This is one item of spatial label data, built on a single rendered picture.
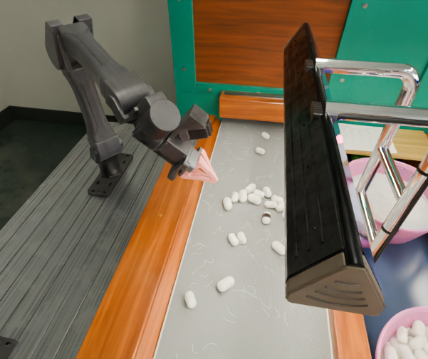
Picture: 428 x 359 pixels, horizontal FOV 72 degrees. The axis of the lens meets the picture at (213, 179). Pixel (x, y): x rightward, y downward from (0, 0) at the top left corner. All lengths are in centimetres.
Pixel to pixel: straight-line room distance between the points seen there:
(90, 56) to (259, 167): 52
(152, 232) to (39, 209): 40
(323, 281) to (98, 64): 56
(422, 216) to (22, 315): 95
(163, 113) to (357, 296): 40
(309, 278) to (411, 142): 86
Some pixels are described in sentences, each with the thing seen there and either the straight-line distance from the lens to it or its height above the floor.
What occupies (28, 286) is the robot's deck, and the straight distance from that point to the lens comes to 82.
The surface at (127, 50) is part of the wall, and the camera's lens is 216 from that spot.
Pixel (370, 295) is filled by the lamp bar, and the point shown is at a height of 107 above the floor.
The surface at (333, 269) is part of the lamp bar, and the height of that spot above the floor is 110.
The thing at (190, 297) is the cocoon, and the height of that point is 76.
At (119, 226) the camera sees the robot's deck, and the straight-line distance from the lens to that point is 84.
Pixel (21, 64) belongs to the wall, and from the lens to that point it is 267.
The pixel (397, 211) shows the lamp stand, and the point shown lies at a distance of 55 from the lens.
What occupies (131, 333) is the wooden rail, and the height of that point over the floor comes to 77.
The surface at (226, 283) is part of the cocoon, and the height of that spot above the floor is 76.
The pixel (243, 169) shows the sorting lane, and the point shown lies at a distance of 86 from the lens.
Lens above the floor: 130
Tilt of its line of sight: 43 degrees down
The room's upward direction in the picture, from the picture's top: straight up
